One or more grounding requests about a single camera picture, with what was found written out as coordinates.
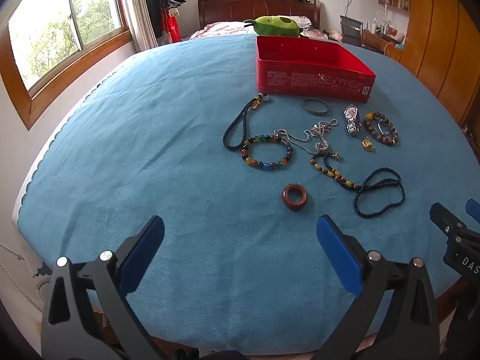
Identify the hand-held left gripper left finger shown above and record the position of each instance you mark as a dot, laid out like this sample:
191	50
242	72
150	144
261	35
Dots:
144	255

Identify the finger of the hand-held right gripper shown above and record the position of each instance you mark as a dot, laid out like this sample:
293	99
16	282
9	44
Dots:
474	210
446	223

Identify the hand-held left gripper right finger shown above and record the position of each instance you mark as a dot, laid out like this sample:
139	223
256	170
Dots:
339	255

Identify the small gold charm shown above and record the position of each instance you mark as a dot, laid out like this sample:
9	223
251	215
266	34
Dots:
367	145

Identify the thin silver bangle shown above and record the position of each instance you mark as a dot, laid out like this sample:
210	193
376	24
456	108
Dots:
383	122

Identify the silver wristwatch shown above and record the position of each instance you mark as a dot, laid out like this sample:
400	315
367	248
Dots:
350	112

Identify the green bangle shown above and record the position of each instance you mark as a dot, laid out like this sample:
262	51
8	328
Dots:
317	113

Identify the red tin box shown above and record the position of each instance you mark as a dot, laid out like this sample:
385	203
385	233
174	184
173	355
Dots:
311	78

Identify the blue tablecloth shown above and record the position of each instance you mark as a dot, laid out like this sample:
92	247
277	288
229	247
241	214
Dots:
150	138

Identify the wooden wardrobe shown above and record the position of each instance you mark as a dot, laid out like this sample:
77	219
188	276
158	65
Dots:
438	37

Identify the wooden desk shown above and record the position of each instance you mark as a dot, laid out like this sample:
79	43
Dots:
378	45

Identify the black office chair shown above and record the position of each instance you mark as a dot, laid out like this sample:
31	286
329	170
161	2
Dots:
350	32

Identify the pink plush toy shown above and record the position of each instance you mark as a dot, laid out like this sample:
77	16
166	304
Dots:
336	35

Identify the red bag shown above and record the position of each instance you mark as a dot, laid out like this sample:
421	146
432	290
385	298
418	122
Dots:
173	30

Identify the folded patterned blanket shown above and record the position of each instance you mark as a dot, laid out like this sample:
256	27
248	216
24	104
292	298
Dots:
302	21

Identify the green avocado plush toy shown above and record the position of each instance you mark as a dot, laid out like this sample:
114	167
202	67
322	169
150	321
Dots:
277	25

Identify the bed with pink bedding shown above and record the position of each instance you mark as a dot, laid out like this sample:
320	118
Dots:
221	30

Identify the wooden coat rack with clothes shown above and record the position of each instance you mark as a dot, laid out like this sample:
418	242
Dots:
153	3

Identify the dark wooden headboard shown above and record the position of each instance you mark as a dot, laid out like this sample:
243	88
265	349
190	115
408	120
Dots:
232	9

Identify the large wooden frame window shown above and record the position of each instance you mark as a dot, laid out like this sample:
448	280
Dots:
56	33

